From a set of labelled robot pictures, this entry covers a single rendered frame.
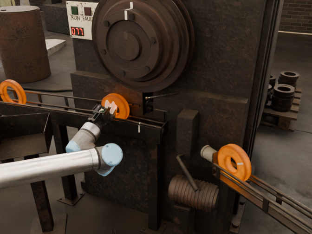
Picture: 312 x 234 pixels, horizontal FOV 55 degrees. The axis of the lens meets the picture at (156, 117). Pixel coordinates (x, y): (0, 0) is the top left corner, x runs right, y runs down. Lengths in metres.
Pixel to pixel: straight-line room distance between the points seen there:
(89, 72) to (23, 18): 2.42
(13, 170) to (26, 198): 1.13
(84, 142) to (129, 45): 0.46
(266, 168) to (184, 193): 1.20
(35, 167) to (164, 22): 0.72
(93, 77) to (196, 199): 0.82
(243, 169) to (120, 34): 0.71
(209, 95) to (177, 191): 0.46
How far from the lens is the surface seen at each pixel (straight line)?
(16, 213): 2.18
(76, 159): 1.18
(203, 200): 1.38
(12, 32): 4.09
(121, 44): 1.27
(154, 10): 1.24
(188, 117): 1.36
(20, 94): 1.98
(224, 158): 1.26
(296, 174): 2.52
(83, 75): 1.69
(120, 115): 1.55
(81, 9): 1.63
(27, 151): 1.60
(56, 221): 2.04
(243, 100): 1.39
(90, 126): 1.39
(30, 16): 4.09
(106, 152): 1.20
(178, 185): 1.40
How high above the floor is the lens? 1.43
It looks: 28 degrees down
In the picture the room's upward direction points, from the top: straight up
